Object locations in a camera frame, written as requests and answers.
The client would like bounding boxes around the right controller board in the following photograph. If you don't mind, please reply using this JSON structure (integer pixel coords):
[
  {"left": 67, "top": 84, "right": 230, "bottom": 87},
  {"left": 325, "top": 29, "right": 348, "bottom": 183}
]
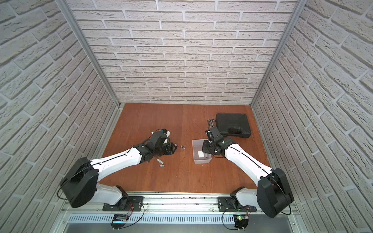
[{"left": 233, "top": 215, "right": 249, "bottom": 231}]

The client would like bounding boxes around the translucent plastic storage box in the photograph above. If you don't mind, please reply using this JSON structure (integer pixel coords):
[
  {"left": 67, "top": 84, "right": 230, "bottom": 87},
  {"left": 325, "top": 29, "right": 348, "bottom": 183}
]
[{"left": 192, "top": 139, "right": 212, "bottom": 165}]

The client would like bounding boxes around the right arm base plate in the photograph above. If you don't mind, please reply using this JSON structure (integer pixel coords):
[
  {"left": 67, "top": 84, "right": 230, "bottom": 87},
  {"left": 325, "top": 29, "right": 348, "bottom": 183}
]
[{"left": 217, "top": 196, "right": 257, "bottom": 212}]

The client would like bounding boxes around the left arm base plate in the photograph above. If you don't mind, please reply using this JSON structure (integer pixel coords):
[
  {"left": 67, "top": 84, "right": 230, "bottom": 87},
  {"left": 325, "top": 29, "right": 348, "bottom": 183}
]
[{"left": 103, "top": 196, "right": 144, "bottom": 212}]

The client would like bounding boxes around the aluminium rail frame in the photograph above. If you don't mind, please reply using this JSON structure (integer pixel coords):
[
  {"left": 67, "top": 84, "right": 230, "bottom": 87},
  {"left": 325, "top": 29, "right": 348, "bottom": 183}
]
[{"left": 59, "top": 192, "right": 298, "bottom": 227}]

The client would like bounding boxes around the controller board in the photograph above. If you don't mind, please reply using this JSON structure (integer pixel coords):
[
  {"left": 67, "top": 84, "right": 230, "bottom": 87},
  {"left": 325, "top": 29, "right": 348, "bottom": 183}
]
[
  {"left": 111, "top": 214, "right": 130, "bottom": 230},
  {"left": 233, "top": 215, "right": 249, "bottom": 231}
]

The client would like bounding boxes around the black plastic tool case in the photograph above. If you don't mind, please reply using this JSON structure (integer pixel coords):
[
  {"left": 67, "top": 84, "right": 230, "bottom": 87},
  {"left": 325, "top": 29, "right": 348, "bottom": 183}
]
[{"left": 216, "top": 113, "right": 251, "bottom": 138}]

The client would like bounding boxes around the left controller board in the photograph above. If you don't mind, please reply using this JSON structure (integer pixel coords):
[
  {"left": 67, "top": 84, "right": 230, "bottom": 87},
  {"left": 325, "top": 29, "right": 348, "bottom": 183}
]
[{"left": 111, "top": 214, "right": 130, "bottom": 230}]

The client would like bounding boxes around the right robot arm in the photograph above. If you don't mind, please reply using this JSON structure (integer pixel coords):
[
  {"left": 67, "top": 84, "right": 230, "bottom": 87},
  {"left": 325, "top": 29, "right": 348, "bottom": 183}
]
[{"left": 203, "top": 127, "right": 294, "bottom": 218}]

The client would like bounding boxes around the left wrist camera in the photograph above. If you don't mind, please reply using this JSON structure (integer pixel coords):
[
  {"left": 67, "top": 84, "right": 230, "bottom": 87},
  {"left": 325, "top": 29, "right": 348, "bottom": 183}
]
[{"left": 161, "top": 129, "right": 170, "bottom": 144}]

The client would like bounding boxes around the white label in box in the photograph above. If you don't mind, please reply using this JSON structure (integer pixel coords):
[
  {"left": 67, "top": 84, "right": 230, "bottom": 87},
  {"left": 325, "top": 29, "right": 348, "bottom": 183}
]
[{"left": 198, "top": 151, "right": 205, "bottom": 158}]

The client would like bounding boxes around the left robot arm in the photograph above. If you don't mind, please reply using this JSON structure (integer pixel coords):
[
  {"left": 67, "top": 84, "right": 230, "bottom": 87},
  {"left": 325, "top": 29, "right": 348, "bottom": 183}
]
[{"left": 60, "top": 142, "right": 177, "bottom": 210}]

